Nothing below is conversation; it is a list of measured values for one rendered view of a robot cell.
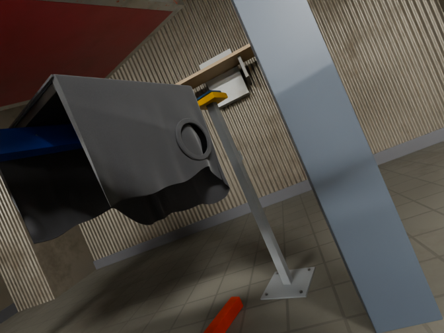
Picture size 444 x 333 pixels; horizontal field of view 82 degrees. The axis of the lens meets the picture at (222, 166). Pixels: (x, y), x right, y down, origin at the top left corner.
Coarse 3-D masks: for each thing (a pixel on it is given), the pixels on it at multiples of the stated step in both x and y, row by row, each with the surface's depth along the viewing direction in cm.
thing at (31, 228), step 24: (0, 168) 74; (24, 168) 79; (48, 168) 85; (72, 168) 91; (24, 192) 77; (48, 192) 82; (72, 192) 89; (96, 192) 94; (24, 216) 75; (48, 216) 80; (72, 216) 86; (96, 216) 93; (144, 216) 107
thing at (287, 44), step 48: (240, 0) 74; (288, 0) 71; (288, 48) 73; (288, 96) 74; (336, 96) 71; (336, 144) 72; (336, 192) 74; (384, 192) 71; (336, 240) 76; (384, 240) 72; (384, 288) 74
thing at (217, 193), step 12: (204, 120) 91; (216, 156) 92; (204, 168) 95; (192, 180) 100; (204, 180) 96; (216, 180) 95; (156, 192) 110; (168, 192) 106; (180, 192) 104; (192, 192) 102; (204, 192) 98; (216, 192) 95; (228, 192) 94; (156, 204) 114; (168, 204) 108; (180, 204) 105; (192, 204) 103; (156, 216) 114
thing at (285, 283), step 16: (208, 96) 112; (224, 96) 118; (224, 128) 117; (224, 144) 119; (240, 160) 120; (240, 176) 118; (256, 208) 118; (272, 240) 118; (272, 256) 119; (288, 272) 119; (304, 272) 123; (272, 288) 121; (288, 288) 115; (304, 288) 110
